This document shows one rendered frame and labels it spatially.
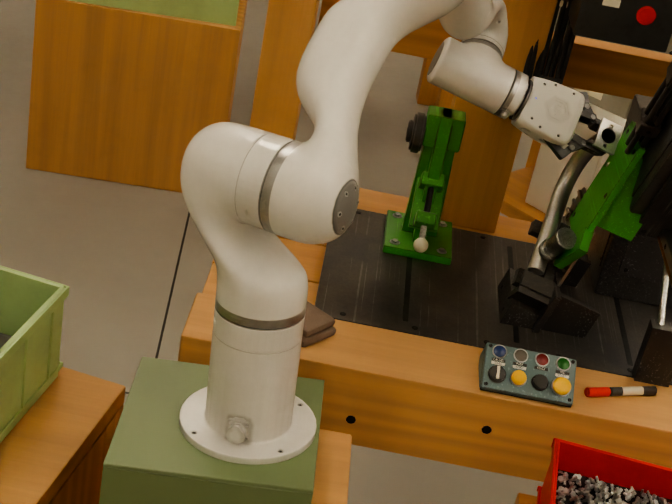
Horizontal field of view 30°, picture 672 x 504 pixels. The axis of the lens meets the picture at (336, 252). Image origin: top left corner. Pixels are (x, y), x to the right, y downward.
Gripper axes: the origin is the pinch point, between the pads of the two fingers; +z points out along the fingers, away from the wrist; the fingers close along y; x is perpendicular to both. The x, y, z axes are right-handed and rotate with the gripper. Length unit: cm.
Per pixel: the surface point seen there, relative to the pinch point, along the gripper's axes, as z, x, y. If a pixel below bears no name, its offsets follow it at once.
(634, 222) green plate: 9.6, -4.0, -12.9
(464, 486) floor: 38, 120, -46
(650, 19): 0.5, -3.4, 23.1
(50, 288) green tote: -73, 6, -61
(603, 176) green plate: 2.8, -1.0, -6.5
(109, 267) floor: -69, 193, -18
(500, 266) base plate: -0.1, 28.8, -19.0
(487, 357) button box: -5.5, -1.4, -44.1
